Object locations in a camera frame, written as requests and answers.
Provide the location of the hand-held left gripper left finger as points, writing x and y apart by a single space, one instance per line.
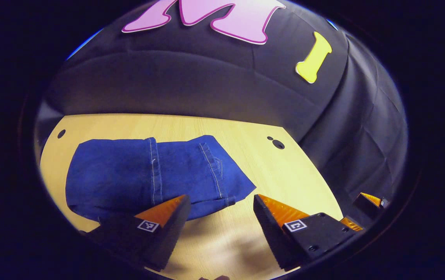
167 237

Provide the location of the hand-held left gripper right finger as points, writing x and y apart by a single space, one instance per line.
273 233

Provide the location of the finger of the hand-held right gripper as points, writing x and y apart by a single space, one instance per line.
351 224
364 204

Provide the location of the blue jeans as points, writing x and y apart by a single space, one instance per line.
121 175

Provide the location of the black backdrop cloth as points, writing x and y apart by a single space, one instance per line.
206 77

